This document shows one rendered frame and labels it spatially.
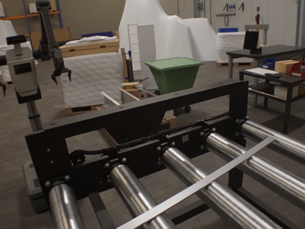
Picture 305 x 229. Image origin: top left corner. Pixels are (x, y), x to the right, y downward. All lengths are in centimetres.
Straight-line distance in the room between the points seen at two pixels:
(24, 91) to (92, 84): 243
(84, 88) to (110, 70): 60
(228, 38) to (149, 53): 357
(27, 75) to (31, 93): 17
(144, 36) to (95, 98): 153
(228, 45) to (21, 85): 658
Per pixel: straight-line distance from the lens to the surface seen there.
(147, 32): 486
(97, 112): 119
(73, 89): 467
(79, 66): 451
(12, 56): 233
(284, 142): 146
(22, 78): 227
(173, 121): 330
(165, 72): 369
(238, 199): 99
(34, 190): 242
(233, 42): 787
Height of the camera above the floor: 157
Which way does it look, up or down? 20 degrees down
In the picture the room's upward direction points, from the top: 5 degrees counter-clockwise
